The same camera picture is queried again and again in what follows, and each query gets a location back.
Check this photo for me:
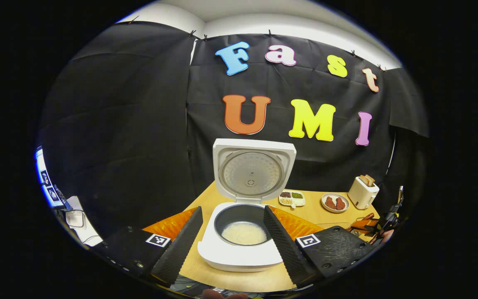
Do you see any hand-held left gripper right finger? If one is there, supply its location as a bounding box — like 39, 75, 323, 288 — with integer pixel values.
263, 205, 374, 288

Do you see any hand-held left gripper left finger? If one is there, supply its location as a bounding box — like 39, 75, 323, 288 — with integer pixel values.
98, 206, 203, 287

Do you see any white rice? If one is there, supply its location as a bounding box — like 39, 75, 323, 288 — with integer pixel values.
222, 222, 267, 245

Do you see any white rice cooker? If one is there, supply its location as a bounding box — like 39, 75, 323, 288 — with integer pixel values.
198, 138, 297, 272

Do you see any white toaster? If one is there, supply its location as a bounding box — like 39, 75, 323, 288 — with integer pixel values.
348, 174, 380, 210

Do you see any white round plate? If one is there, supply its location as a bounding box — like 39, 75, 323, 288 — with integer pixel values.
321, 193, 350, 213

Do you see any white divided grain dish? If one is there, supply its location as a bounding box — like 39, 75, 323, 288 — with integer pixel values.
279, 190, 306, 208

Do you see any white adapter box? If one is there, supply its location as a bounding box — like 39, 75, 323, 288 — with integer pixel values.
66, 196, 86, 229

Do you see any computer monitor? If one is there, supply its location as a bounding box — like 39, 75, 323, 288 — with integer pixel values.
35, 147, 67, 208

